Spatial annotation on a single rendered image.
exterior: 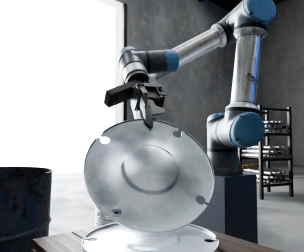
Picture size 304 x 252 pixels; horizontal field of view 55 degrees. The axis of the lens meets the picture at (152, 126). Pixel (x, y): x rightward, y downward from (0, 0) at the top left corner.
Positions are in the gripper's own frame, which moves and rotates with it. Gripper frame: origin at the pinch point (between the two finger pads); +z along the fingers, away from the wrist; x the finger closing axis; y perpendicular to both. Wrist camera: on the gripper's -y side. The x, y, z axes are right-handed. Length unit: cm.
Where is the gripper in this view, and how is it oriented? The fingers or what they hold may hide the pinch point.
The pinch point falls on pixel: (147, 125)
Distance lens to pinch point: 72.8
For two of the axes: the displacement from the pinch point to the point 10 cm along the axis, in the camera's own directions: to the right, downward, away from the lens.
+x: -2.5, 7.4, 6.2
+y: 9.3, 0.2, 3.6
